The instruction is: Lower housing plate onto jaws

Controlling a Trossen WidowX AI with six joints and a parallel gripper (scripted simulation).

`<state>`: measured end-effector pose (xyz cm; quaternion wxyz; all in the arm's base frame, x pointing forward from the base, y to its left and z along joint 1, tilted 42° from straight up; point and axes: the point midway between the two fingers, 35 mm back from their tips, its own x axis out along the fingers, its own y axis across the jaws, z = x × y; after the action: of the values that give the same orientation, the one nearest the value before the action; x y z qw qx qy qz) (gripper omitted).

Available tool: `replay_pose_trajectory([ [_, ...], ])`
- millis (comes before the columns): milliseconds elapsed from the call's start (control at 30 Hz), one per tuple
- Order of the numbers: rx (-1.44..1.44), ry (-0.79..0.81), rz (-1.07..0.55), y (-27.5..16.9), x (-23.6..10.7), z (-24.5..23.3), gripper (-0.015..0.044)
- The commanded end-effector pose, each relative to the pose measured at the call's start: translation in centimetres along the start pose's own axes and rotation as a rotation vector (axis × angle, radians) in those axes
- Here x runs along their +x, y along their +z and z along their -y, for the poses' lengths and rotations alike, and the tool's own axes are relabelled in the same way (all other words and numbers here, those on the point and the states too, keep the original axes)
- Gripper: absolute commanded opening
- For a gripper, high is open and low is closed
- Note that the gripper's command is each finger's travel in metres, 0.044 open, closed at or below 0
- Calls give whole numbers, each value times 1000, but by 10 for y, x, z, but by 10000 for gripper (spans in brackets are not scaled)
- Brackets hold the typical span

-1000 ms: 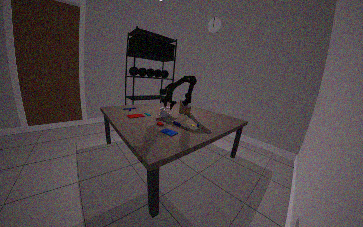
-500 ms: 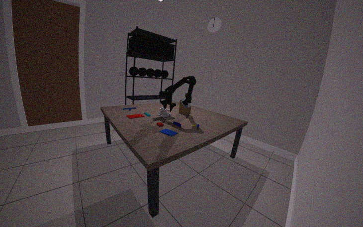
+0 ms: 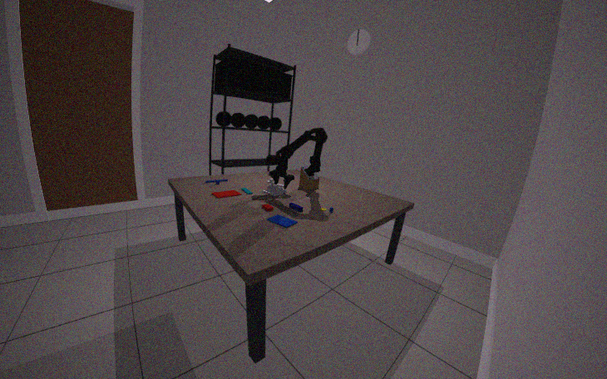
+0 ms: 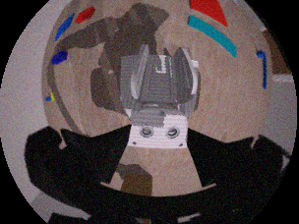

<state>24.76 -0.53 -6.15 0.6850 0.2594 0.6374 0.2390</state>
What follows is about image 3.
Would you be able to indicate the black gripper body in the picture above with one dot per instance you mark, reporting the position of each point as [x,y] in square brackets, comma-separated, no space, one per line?
[286,177]

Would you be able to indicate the blue flat square plate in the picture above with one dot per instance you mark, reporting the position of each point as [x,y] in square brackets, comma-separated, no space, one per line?
[282,221]

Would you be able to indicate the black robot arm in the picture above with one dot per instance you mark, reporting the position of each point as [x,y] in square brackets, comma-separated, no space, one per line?
[287,151]

